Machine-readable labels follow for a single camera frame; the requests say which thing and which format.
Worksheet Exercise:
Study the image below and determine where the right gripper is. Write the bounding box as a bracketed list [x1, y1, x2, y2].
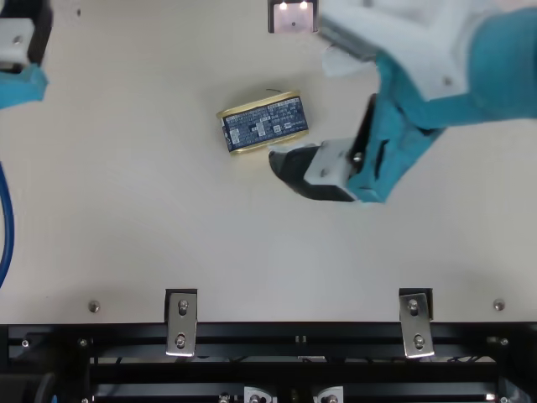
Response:
[267, 7, 537, 207]

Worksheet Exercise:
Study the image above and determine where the small square scanner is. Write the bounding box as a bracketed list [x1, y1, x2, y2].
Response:
[267, 0, 320, 34]

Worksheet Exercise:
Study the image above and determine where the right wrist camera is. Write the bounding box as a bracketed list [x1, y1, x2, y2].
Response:
[317, 0, 511, 102]

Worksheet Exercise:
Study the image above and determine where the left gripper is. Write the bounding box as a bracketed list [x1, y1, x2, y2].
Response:
[0, 0, 55, 111]

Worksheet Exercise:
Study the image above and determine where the rectangular tin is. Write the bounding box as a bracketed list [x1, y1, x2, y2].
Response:
[215, 90, 310, 156]

